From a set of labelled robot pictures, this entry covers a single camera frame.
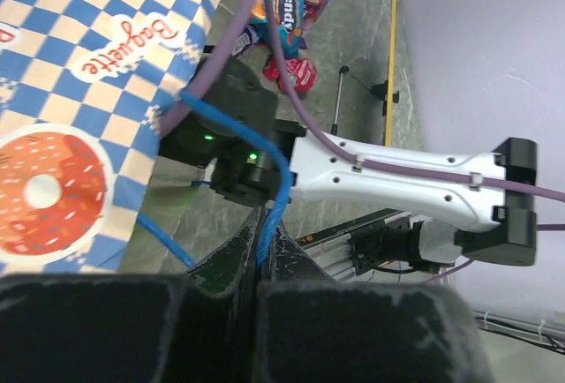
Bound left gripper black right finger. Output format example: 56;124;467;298
255;227;494;382

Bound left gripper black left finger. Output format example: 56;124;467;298
1;209;265;382

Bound small red snack packet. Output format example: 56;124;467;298
262;56;318;94

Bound checkered paper bag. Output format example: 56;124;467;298
1;0;221;274

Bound purple snack packet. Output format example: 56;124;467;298
231;24;265;58

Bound blue snack bag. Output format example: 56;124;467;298
262;0;321;60

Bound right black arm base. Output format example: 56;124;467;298
350;223;425;274

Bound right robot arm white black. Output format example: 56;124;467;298
205;59;538;268

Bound aluminium frame rail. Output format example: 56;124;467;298
296;208;411;282

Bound loose cables under table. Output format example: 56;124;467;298
471;307;565;353

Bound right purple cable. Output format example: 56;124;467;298
158;0;565;285

